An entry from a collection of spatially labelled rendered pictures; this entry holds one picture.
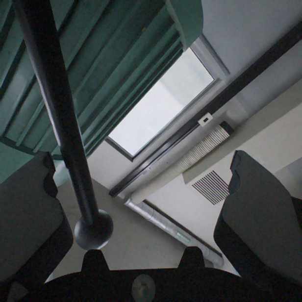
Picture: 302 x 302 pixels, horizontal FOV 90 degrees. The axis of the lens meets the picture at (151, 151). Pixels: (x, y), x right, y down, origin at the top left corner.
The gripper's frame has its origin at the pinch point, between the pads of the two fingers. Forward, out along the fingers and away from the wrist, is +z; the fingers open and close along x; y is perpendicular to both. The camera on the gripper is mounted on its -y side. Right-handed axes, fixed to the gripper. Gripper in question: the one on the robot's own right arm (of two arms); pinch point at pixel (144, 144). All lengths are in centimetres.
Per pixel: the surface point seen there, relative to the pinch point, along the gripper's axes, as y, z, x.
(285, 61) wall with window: -7, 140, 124
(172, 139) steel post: 66, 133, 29
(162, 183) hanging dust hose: 116, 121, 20
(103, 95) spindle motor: -2.6, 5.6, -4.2
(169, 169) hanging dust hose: 100, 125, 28
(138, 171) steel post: 109, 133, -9
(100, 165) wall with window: 106, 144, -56
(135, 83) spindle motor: -3.6, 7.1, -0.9
